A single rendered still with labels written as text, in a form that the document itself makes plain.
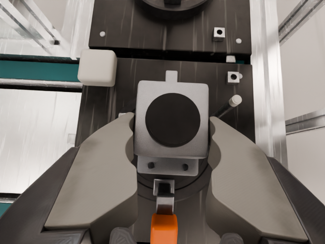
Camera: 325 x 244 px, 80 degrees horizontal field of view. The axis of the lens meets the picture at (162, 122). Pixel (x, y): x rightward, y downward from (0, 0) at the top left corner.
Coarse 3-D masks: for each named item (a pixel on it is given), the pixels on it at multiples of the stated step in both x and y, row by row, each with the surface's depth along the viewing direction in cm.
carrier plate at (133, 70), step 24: (120, 72) 28; (144, 72) 28; (192, 72) 28; (216, 72) 28; (240, 72) 28; (96, 96) 27; (120, 96) 27; (216, 96) 27; (240, 96) 27; (96, 120) 26; (240, 120) 26; (144, 216) 24; (192, 216) 24; (144, 240) 23; (192, 240) 24; (216, 240) 24
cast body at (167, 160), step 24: (168, 72) 16; (144, 96) 12; (168, 96) 11; (192, 96) 12; (144, 120) 11; (168, 120) 10; (192, 120) 10; (144, 144) 11; (168, 144) 10; (192, 144) 11; (144, 168) 14; (168, 168) 14; (192, 168) 14
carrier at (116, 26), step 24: (96, 0) 30; (120, 0) 30; (144, 0) 28; (168, 0) 27; (192, 0) 28; (216, 0) 30; (240, 0) 30; (96, 24) 29; (120, 24) 29; (144, 24) 29; (168, 24) 29; (192, 24) 29; (216, 24) 29; (240, 24) 29; (96, 48) 29; (120, 48) 29; (144, 48) 28; (168, 48) 28; (192, 48) 28; (216, 48) 28; (240, 48) 29
